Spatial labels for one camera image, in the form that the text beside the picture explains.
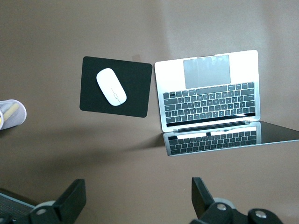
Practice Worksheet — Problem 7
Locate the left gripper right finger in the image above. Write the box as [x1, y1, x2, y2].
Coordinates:
[190, 176, 285, 224]

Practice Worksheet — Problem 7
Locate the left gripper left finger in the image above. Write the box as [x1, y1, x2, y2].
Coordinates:
[29, 178, 87, 224]

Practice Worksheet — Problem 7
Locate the silver laptop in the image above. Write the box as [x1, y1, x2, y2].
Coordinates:
[154, 49, 299, 157]

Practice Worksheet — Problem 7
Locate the black mesh desk tray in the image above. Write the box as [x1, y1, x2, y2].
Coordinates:
[0, 188, 40, 224]

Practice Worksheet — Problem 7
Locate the pink mesh pen cup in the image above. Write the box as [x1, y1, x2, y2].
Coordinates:
[0, 99, 27, 131]

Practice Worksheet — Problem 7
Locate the yellow pen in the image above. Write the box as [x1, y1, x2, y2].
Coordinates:
[3, 104, 21, 121]

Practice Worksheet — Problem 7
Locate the white computer mouse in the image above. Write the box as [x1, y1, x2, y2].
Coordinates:
[96, 68, 128, 107]

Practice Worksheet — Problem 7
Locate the black mouse pad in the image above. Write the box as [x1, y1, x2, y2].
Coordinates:
[79, 56, 153, 119]

